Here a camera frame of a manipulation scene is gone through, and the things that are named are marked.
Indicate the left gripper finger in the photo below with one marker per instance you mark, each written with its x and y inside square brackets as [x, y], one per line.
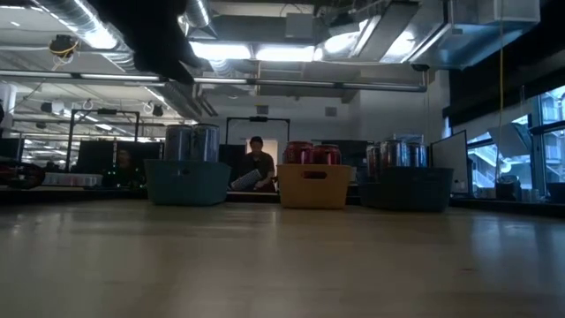
[170, 70]
[187, 57]

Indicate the red soda can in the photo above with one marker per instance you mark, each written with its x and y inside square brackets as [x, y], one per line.
[299, 153]
[327, 155]

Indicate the large brown cardboard box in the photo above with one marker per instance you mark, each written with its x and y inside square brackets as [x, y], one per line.
[314, 190]

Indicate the silver soda can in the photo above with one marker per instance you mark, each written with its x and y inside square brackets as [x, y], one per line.
[417, 154]

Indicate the ceiling light panel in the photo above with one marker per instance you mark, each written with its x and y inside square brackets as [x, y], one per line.
[220, 50]
[284, 53]

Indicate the person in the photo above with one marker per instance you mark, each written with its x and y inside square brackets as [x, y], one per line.
[125, 158]
[260, 163]

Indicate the long ceiling pipe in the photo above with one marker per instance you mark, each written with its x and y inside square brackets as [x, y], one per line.
[287, 82]

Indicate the teal plastic bin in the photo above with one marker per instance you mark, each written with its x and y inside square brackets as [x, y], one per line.
[187, 183]

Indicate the grey keyboard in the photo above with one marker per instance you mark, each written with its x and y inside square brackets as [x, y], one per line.
[246, 180]

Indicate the dark blue plastic bin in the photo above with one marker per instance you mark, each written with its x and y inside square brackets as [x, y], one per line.
[406, 192]

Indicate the white board panel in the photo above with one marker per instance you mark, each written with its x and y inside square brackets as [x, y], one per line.
[450, 161]

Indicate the black round container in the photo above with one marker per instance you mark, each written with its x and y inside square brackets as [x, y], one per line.
[507, 187]

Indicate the small round silver duct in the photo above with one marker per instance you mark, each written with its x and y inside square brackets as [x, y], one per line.
[198, 11]

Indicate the large round silver duct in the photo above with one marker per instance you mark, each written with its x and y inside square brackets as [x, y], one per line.
[79, 17]

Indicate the black station frame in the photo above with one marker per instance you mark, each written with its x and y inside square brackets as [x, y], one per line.
[70, 132]
[258, 118]

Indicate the black aluminium table frame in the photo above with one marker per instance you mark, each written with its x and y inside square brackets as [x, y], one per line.
[66, 194]

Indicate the rectangular metal duct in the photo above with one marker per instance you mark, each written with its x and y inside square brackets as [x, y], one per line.
[441, 40]

